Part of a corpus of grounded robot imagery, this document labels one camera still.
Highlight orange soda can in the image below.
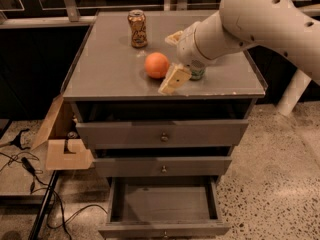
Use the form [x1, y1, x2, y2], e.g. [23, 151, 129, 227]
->
[127, 9, 148, 48]

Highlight black clamp tool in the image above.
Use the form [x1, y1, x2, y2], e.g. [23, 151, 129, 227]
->
[0, 128, 29, 150]

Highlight grey middle drawer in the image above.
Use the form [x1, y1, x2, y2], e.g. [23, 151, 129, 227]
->
[93, 156, 232, 177]

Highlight black metal stand leg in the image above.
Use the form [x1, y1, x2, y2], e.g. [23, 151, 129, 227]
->
[28, 171, 59, 240]

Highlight grey drawer cabinet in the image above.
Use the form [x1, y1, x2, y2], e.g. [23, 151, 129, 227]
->
[63, 11, 265, 240]

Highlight grey drawer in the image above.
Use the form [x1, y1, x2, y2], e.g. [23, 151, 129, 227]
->
[93, 156, 232, 177]
[76, 120, 248, 150]
[99, 176, 229, 240]

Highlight green soda can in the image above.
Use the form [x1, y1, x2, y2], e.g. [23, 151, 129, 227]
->
[190, 60, 206, 80]

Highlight black cable on floor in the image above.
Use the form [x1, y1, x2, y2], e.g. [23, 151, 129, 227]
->
[0, 150, 109, 240]

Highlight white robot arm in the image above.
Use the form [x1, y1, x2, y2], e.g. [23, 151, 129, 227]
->
[159, 0, 320, 94]

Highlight white slanted pole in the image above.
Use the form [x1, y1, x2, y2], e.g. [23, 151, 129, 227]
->
[276, 69, 311, 116]

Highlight wooden block fixture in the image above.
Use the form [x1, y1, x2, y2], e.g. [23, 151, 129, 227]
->
[31, 94, 93, 170]

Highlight grey bottom drawer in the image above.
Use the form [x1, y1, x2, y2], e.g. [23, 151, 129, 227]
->
[99, 176, 229, 240]

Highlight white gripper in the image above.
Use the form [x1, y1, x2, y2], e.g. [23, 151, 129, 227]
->
[158, 21, 213, 95]

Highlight grey top drawer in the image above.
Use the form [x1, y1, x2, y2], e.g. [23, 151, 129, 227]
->
[76, 120, 248, 150]

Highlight orange fruit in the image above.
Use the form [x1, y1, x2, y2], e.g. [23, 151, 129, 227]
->
[144, 52, 170, 79]

